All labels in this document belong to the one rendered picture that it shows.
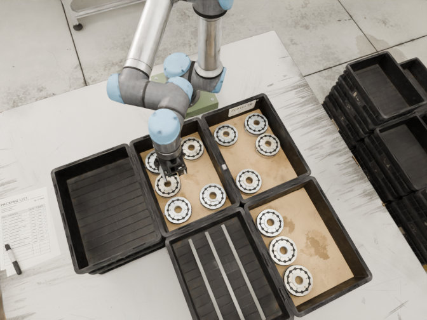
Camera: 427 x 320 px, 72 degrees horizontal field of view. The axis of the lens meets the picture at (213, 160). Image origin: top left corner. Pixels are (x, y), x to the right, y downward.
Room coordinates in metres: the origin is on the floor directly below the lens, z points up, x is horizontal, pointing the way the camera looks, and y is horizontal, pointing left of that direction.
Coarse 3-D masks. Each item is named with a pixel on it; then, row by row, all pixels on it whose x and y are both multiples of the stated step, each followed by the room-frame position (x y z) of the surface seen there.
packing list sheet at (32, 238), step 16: (32, 192) 0.29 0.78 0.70; (0, 208) 0.21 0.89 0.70; (16, 208) 0.22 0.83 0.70; (32, 208) 0.22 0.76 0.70; (48, 208) 0.23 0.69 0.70; (0, 224) 0.15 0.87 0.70; (16, 224) 0.15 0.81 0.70; (32, 224) 0.16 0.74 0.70; (48, 224) 0.16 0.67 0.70; (0, 240) 0.09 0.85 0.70; (16, 240) 0.09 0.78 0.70; (32, 240) 0.10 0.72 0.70; (48, 240) 0.10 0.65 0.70; (0, 256) 0.03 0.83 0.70; (16, 256) 0.03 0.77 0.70; (32, 256) 0.03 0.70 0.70; (48, 256) 0.04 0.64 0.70; (16, 272) -0.03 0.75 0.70
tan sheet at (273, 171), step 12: (228, 120) 0.65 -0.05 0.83; (240, 120) 0.66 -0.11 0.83; (240, 132) 0.60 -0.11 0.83; (240, 144) 0.54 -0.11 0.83; (252, 144) 0.54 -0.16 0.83; (228, 156) 0.48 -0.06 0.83; (240, 156) 0.48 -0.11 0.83; (252, 156) 0.49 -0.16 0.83; (276, 156) 0.49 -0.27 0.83; (240, 168) 0.43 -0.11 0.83; (252, 168) 0.43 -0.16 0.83; (264, 168) 0.44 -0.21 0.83; (276, 168) 0.44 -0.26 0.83; (288, 168) 0.44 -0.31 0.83; (264, 180) 0.38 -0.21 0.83; (276, 180) 0.39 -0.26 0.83
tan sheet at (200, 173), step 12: (144, 156) 0.45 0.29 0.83; (204, 156) 0.47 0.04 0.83; (192, 168) 0.41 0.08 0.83; (204, 168) 0.42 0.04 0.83; (180, 180) 0.36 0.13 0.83; (192, 180) 0.36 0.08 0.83; (204, 180) 0.36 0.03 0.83; (216, 180) 0.37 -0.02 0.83; (156, 192) 0.30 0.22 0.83; (180, 192) 0.31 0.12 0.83; (192, 192) 0.31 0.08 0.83; (192, 204) 0.26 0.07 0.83; (228, 204) 0.27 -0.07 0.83; (192, 216) 0.22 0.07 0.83; (204, 216) 0.22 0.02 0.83; (168, 228) 0.17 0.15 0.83
